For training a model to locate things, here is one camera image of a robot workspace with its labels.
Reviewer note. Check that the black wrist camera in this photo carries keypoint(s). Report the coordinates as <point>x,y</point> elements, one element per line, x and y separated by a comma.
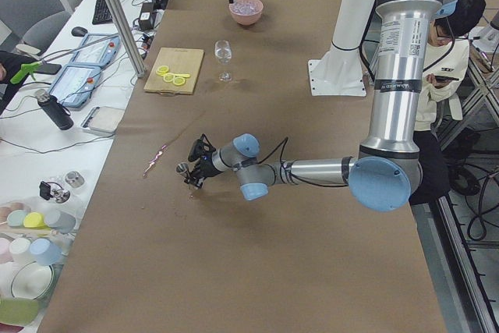
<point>201,147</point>

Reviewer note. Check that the lemon slice far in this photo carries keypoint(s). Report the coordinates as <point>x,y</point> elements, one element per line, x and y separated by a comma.
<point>162,70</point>

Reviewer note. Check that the pink bowl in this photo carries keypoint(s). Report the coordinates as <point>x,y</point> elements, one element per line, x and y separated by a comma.
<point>247,20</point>

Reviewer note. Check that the seated person in white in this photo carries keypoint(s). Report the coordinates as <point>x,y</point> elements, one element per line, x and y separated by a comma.
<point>446,62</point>

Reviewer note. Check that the aluminium frame post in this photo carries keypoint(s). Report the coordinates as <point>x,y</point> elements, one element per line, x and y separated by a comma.
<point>126,36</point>

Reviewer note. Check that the green mug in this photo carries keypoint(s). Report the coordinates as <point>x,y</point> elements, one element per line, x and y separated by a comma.
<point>16,218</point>

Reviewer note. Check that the grey mug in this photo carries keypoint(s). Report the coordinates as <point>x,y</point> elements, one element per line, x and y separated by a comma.
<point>60,221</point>

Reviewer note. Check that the grey office chair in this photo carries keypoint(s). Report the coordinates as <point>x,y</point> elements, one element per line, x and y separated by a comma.
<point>33,22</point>

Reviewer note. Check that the wooden cutting board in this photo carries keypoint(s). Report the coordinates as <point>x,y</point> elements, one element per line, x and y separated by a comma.
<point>179,60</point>

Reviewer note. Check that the white mug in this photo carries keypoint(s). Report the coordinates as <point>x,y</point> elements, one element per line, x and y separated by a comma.
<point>20,251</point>

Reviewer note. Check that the black thermos bottle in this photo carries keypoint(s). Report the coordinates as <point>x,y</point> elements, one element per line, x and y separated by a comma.
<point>55,111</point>

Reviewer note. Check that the blue teach pendant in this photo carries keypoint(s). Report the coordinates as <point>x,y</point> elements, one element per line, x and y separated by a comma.
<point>74,85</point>
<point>96,50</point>

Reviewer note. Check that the clear wine glass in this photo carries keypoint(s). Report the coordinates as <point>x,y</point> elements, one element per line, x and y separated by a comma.
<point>223,53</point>

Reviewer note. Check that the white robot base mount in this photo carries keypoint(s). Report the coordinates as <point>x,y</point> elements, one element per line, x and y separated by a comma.
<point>339,72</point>

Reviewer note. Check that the brown table mat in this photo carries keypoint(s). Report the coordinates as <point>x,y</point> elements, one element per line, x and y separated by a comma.
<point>153,255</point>

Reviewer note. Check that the pale green plate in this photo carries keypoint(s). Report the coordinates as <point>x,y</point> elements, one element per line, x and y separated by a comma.
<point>33,281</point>

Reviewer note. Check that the lemon slice middle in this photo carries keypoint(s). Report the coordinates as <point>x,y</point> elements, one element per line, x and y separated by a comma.
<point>169,77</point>

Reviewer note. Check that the yellow mug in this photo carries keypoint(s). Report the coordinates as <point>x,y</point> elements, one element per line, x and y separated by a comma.
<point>34,220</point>

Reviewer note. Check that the black keyboard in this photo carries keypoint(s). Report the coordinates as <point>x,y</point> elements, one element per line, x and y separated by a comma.
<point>102,13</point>

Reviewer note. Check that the pile of clear ice cubes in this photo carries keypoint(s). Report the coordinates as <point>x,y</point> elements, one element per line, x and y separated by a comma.
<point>246,7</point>

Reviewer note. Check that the computer mouse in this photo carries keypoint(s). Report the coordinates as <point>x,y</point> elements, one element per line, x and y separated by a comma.
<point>79,31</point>

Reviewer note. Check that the steel jigger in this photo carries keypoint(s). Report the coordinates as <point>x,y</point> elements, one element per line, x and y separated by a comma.
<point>183,169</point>

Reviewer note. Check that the light blue mug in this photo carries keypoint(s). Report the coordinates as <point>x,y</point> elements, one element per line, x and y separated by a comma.
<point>45,252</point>

